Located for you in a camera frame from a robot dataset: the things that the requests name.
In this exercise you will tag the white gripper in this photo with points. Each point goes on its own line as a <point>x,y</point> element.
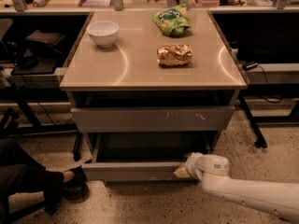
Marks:
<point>192,164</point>

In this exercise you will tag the grey drawer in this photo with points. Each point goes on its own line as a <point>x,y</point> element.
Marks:
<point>143,157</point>
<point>152,119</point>

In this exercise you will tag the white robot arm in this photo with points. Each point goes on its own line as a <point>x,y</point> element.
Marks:
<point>277,199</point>

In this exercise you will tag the grey top drawer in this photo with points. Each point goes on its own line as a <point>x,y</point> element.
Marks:
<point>152,119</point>

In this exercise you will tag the grey drawer cabinet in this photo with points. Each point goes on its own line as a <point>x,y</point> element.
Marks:
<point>127,74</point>

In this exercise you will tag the black table leg with caster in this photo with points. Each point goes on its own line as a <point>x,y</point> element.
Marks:
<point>260,141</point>

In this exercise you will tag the black shoe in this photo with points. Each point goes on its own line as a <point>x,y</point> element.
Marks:
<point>73,188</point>

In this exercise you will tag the golden crumpled snack bag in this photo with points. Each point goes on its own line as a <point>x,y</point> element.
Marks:
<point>174,55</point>

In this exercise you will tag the black power adapter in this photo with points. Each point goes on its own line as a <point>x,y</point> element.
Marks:
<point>249,65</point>

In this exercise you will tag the black office chair base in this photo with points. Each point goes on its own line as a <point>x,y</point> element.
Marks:
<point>6,217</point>

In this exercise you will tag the green chip bag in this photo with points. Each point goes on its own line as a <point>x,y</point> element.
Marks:
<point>172,22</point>

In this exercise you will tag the white bowl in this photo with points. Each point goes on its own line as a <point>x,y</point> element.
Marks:
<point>103,33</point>

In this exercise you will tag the person's leg in black trousers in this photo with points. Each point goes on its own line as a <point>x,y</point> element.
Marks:
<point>20,173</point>

